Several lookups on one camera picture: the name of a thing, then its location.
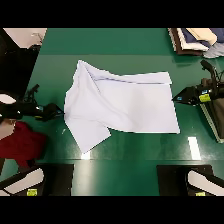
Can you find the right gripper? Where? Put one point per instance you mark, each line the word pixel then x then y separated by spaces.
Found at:
pixel 190 96

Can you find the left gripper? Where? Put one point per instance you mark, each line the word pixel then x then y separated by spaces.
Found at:
pixel 51 112

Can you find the white shirt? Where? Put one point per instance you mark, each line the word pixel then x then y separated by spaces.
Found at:
pixel 133 106

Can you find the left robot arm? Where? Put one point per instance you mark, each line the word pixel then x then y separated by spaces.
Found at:
pixel 25 180

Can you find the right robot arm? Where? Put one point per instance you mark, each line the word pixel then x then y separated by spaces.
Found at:
pixel 203 180

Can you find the dark garment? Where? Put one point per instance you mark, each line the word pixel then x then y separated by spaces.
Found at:
pixel 216 115

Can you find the red garment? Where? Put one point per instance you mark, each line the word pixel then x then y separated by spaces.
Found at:
pixel 21 144

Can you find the brown garment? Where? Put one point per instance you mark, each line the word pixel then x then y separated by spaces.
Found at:
pixel 180 50

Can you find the light grey garment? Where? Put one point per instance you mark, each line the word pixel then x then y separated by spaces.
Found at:
pixel 216 50

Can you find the white garment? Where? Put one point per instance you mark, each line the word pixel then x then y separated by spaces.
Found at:
pixel 186 41

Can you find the navy blue garment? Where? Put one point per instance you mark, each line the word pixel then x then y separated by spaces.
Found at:
pixel 195 37

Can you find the cream garment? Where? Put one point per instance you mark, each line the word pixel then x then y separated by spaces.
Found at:
pixel 205 33

